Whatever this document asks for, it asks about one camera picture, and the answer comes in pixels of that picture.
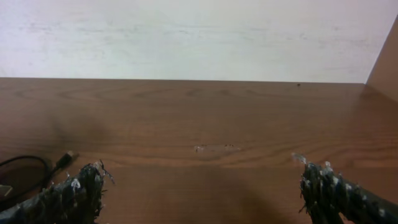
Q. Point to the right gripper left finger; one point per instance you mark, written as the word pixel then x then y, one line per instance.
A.
pixel 77 200

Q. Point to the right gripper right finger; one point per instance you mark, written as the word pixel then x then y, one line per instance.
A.
pixel 329 198

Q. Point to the black USB cable blue plug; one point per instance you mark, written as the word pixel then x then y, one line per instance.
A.
pixel 23 177

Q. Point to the wooden side panel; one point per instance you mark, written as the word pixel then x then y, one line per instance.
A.
pixel 383 76

